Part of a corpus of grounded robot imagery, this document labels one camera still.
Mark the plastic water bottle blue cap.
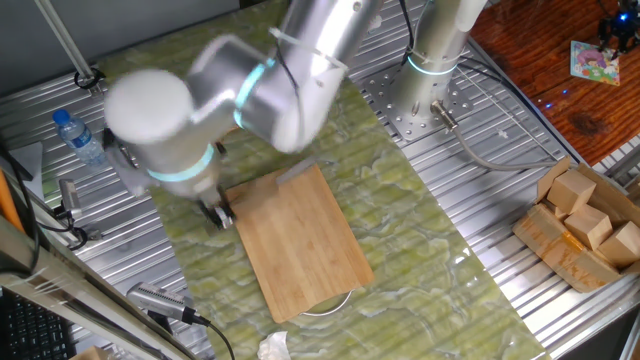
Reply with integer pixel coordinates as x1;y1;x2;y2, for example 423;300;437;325
51;108;108;167

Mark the light wooden block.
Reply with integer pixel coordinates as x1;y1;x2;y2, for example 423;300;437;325
69;345;115;360
563;203;614;251
597;221;640;269
546;169;598;216

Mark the crumpled white tissue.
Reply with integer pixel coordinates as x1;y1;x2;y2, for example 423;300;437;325
256;330;292;360

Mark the green marble pattern mat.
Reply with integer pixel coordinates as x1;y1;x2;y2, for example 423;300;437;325
97;0;551;360

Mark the orange cable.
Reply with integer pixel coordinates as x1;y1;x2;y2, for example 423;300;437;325
0;168;25;234

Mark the aluminium frame profile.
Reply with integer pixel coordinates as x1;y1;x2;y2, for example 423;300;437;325
0;214;199;360

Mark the silver depth camera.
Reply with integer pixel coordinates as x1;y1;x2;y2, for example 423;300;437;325
126;281;212;327

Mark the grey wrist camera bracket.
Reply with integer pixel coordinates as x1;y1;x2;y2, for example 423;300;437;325
101;126;140;170

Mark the brown cardboard box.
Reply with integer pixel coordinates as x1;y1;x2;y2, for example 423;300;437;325
511;155;640;294

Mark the colourful picture card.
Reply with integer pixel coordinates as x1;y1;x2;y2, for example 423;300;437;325
569;39;622;87

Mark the grey braided hose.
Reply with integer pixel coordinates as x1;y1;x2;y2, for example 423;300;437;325
430;99;572;174

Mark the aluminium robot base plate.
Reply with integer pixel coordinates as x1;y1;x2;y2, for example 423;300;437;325
358;63;474;143

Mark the aluminium pole with black foot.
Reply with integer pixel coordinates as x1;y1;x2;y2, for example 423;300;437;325
33;0;107;97

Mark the black gadget with blue light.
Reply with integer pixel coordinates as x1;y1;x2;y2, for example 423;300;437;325
596;0;640;55

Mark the bamboo cutting board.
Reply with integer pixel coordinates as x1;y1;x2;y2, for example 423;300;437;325
223;163;376;324

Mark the small camera on stand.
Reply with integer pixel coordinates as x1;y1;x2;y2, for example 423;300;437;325
53;178;104;251

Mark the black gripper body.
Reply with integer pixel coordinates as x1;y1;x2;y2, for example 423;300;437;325
197;184;230;214

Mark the black keyboard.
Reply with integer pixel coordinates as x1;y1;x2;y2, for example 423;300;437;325
0;287;77;360

